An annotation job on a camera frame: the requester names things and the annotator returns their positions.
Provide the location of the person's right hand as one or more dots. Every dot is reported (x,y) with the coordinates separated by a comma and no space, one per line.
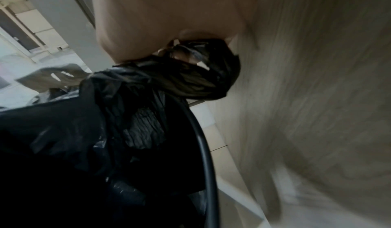
(158,12)

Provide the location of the black plastic garbage bag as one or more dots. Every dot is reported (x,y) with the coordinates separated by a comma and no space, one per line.
(100,125)

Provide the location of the dark brown door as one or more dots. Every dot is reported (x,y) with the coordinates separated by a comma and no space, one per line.
(18,29)

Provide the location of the black trash bin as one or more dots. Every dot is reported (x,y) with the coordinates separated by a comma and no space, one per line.
(210,159)

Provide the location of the light wood cabinet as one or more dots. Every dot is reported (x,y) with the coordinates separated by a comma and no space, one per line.
(320,77)

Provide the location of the white door frame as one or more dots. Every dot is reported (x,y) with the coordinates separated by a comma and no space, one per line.
(73,22)

